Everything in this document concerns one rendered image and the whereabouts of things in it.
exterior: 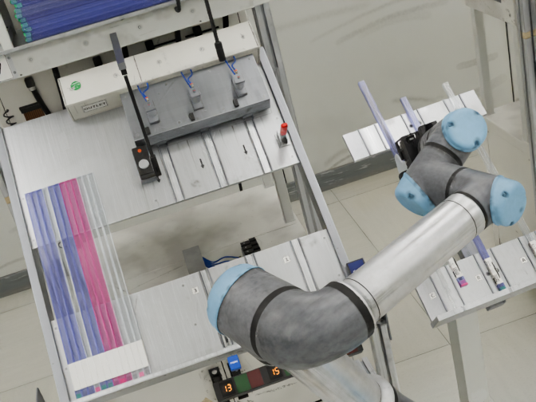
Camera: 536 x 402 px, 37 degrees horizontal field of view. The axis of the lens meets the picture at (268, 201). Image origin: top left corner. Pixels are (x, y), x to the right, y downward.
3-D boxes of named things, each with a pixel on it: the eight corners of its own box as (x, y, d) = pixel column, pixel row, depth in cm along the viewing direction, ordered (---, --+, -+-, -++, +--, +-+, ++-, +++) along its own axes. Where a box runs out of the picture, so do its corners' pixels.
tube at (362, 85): (467, 285, 161) (467, 284, 160) (460, 288, 161) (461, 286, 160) (363, 82, 179) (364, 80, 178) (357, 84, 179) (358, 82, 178)
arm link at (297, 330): (295, 349, 102) (526, 160, 123) (245, 320, 110) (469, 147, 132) (318, 413, 108) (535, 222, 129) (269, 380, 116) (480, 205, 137)
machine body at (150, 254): (372, 443, 239) (332, 273, 211) (147, 526, 232) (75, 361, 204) (312, 325, 297) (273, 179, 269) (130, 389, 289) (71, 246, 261)
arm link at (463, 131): (435, 134, 134) (462, 95, 136) (415, 148, 145) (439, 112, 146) (474, 161, 134) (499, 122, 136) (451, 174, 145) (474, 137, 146)
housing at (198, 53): (261, 75, 208) (259, 45, 195) (78, 132, 203) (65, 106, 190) (251, 50, 211) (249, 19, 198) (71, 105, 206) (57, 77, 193)
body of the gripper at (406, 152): (425, 132, 163) (446, 116, 151) (441, 171, 162) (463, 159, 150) (392, 143, 161) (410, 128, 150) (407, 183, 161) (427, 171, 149)
